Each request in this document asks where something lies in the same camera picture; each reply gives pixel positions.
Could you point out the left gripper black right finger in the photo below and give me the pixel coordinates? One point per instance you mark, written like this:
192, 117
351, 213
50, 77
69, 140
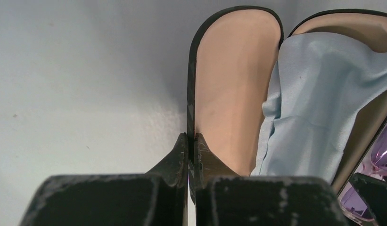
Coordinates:
206, 164

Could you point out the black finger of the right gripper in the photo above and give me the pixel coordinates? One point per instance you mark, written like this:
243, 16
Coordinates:
374, 193

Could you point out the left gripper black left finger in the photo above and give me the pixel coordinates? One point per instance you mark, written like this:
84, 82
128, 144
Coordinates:
171, 206

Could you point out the pink transparent sunglasses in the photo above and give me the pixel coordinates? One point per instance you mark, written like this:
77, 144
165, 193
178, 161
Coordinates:
374, 164

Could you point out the black glasses case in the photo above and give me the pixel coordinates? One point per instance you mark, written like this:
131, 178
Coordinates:
231, 60

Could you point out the light blue cleaning cloth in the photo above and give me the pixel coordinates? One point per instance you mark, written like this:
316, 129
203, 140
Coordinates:
319, 84

